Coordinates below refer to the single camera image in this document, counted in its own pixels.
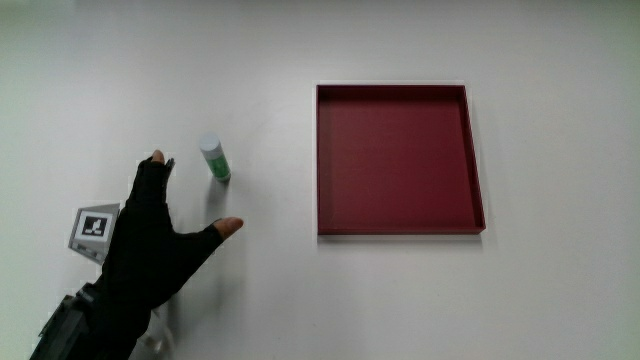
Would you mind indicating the person's left hand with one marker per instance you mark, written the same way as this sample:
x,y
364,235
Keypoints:
x,y
145,245

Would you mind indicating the green white glue stick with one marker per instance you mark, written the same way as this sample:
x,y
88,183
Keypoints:
x,y
215,157

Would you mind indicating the person's left forearm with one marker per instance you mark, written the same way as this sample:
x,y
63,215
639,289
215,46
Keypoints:
x,y
107,332

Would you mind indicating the dark red square tray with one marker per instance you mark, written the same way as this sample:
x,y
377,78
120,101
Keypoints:
x,y
397,160

